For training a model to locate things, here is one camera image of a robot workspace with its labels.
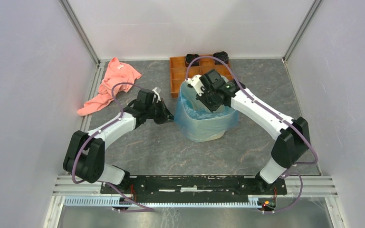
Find black rolled sock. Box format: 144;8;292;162
184;54;200;67
212;51;229;65

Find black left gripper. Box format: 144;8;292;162
145;98;177;125

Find black rolled sock right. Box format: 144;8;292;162
212;51;229;65

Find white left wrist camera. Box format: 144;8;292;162
152;87;161;103

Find wooden compartment tray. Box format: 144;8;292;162
169;56;232;98

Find blue plastic trash bag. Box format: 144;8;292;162
174;82;239;143

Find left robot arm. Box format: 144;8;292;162
63;87;173;194

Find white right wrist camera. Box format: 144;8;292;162
185;75;205;96

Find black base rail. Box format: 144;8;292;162
117;175;288;203

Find beige plastic trash bin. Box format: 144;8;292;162
205;131;225;141

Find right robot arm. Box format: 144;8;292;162
186;70;311;194

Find pink cloth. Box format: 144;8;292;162
77;57;142;116

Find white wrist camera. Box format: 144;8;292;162
185;75;205;96
152;87;161;103

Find black rolled sock left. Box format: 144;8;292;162
184;54;200;67

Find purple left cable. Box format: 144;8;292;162
71;82;145;185

